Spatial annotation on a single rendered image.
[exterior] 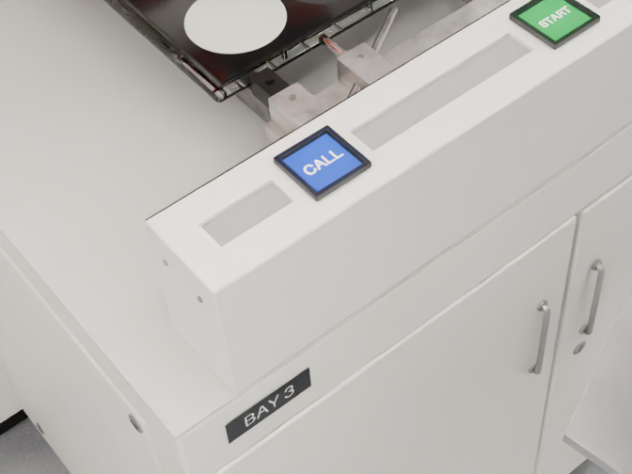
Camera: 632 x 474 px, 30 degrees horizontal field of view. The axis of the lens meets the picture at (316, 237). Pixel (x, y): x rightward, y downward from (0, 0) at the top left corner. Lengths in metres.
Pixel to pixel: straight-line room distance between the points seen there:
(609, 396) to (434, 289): 0.20
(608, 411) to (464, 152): 0.24
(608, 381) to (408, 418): 0.31
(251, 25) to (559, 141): 0.32
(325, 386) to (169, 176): 0.25
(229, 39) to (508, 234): 0.32
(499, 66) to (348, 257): 0.21
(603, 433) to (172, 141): 0.50
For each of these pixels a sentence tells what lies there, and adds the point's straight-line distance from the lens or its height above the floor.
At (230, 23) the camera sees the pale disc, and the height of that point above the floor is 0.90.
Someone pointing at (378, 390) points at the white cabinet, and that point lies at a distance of 1.14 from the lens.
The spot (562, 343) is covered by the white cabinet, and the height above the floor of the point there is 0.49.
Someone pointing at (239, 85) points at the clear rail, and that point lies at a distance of 1.10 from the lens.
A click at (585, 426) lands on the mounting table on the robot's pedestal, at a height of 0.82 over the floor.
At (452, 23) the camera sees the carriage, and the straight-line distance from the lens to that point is 1.18.
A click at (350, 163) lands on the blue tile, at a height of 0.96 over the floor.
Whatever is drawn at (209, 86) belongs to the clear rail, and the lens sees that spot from 1.10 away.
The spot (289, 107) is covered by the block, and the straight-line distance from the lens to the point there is 1.06.
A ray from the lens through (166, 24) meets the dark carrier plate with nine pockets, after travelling 1.18.
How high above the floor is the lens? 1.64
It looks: 50 degrees down
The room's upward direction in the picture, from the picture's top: 5 degrees counter-clockwise
